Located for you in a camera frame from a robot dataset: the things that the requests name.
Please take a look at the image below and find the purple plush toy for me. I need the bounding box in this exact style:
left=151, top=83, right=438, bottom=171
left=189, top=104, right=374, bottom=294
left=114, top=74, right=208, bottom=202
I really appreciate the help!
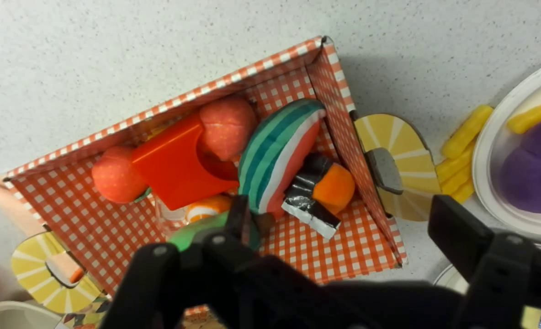
left=495, top=116, right=541, bottom=215

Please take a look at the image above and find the foil wrapped orange toy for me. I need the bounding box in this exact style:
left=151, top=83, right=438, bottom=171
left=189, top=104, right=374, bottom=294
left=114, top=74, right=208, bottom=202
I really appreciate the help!
left=279, top=153, right=357, bottom=241

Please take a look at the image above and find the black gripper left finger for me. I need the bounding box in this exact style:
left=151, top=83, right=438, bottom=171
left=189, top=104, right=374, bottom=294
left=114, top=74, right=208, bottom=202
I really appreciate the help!
left=102, top=193, right=295, bottom=329

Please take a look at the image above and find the peach felt cloth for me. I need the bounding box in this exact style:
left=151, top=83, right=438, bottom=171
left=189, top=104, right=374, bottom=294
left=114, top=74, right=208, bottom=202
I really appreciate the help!
left=0, top=175, right=47, bottom=241

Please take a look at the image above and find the orange checkered basket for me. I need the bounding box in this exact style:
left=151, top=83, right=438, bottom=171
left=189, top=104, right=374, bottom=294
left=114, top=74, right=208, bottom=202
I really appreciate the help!
left=1, top=34, right=442, bottom=317

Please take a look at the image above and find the toy watermelon slice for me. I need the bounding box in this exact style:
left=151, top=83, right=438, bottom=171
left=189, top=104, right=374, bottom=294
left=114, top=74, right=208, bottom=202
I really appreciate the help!
left=235, top=98, right=326, bottom=215

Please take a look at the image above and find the beige bowl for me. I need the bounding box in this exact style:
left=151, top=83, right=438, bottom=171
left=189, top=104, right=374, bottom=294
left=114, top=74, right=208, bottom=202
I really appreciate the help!
left=0, top=297, right=65, bottom=329

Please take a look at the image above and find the white orange toy piece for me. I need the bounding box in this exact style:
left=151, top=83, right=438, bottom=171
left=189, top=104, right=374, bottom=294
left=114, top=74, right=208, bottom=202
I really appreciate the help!
left=158, top=193, right=233, bottom=226

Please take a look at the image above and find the yellow toy fry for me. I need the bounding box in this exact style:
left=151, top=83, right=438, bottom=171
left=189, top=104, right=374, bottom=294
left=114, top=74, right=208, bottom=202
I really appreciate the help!
left=447, top=175, right=476, bottom=204
left=504, top=94, right=541, bottom=136
left=438, top=104, right=496, bottom=162
left=434, top=147, right=476, bottom=184

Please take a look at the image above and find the orange toy block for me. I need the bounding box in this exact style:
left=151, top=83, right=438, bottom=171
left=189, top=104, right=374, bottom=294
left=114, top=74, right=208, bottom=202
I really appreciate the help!
left=129, top=114, right=240, bottom=211

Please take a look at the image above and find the green plush toy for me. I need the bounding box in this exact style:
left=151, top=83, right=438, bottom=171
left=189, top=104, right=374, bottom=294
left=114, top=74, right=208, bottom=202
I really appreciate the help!
left=166, top=211, right=262, bottom=253

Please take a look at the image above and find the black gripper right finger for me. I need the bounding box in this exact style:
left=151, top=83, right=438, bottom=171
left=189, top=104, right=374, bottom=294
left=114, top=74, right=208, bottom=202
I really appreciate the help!
left=427, top=193, right=541, bottom=329

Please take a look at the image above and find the red-orange toy ball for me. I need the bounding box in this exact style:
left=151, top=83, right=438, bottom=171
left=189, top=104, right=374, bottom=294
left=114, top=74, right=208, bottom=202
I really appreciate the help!
left=89, top=144, right=149, bottom=204
left=195, top=94, right=261, bottom=164

